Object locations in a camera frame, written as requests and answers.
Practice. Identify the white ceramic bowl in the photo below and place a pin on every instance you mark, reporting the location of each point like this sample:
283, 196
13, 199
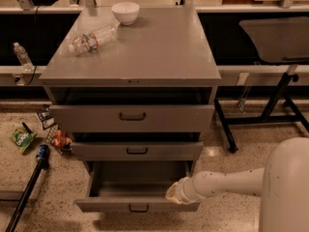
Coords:
126, 12

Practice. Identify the grey bottom drawer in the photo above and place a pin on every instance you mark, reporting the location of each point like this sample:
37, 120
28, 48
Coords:
134, 187

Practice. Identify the black white snack packet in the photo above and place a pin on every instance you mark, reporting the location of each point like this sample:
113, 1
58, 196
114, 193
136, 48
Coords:
46, 120

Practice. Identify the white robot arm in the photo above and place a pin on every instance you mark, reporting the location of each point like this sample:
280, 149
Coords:
282, 184

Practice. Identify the grey drawer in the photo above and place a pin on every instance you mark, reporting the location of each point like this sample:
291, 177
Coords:
133, 118
134, 187
137, 150

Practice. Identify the green snack bag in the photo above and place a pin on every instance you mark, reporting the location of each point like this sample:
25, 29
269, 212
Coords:
22, 139

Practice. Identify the blue soda can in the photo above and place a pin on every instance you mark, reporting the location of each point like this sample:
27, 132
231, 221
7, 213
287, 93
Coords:
43, 153

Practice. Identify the grey top drawer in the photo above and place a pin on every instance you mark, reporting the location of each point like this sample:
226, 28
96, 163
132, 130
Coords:
133, 118

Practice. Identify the grey middle drawer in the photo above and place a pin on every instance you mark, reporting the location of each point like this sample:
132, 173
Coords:
137, 150

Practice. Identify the black table stand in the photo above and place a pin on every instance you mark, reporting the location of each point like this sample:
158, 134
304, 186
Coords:
266, 117

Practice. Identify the black pole on floor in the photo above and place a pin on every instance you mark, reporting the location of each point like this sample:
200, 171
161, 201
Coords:
41, 164

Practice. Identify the clear plastic bottle standing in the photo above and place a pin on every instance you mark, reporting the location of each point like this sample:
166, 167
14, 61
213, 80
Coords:
23, 57

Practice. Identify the grey metal drawer cabinet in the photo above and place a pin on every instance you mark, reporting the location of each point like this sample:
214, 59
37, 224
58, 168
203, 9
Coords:
163, 58

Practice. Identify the clear plastic bottle lying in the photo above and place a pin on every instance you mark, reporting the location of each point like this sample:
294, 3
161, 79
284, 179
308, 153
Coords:
91, 41

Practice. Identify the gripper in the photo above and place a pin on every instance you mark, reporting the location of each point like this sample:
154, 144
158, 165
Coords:
183, 189

